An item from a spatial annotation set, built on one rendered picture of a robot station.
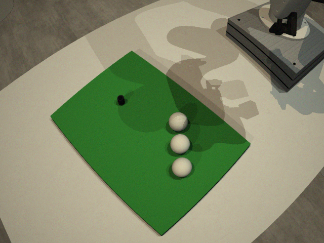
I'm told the cream white ball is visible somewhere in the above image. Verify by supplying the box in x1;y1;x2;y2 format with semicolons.
172;157;192;177
170;134;190;154
169;112;188;131

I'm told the green golf mat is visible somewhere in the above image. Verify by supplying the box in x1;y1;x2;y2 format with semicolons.
50;51;250;236

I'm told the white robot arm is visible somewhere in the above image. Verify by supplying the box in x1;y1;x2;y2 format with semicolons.
258;0;324;41

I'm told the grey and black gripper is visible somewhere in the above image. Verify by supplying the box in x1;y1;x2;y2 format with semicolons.
269;0;312;36

